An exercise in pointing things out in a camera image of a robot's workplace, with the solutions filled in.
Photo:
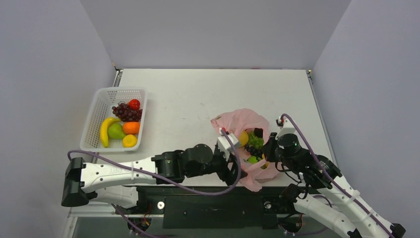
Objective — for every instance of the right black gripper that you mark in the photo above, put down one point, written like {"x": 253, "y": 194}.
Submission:
{"x": 270, "y": 150}

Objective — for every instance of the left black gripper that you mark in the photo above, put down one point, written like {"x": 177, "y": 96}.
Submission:
{"x": 230, "y": 176}

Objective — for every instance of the pink plastic bag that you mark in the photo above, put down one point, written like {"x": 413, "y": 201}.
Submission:
{"x": 236, "y": 122}

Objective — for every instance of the yellow fake fruit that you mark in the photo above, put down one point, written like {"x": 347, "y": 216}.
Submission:
{"x": 243, "y": 139}

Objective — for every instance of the green fake fruit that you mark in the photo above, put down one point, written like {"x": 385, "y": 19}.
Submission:
{"x": 253, "y": 159}

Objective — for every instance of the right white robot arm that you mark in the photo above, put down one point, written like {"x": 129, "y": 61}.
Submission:
{"x": 354, "y": 218}

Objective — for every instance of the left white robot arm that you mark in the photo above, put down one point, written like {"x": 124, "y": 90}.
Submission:
{"x": 113, "y": 182}

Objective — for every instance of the green fake grapes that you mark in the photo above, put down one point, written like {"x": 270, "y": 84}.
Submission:
{"x": 255, "y": 141}

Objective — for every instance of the dark purple grapes in bag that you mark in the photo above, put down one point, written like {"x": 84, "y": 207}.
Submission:
{"x": 253, "y": 151}

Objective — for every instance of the yellow fake lemon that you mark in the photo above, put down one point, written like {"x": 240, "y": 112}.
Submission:
{"x": 129, "y": 141}

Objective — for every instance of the orange fake fruit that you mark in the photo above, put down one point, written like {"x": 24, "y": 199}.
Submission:
{"x": 132, "y": 127}

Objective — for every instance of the red fake strawberry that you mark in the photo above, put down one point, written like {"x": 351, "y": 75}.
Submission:
{"x": 134, "y": 104}

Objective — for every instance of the green fake pear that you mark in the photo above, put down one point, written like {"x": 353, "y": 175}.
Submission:
{"x": 115, "y": 131}

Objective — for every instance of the purple fake grapes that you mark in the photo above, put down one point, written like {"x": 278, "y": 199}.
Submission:
{"x": 126, "y": 113}

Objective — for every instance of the yellow fake banana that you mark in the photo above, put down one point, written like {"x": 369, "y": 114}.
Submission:
{"x": 103, "y": 130}

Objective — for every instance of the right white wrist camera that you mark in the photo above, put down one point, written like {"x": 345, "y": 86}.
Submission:
{"x": 285, "y": 127}

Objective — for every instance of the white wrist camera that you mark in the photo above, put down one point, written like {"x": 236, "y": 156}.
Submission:
{"x": 285, "y": 127}
{"x": 224, "y": 144}

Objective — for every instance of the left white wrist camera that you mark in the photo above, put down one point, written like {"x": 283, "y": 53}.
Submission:
{"x": 224, "y": 144}

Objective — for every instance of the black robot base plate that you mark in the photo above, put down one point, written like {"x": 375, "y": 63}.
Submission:
{"x": 239, "y": 208}

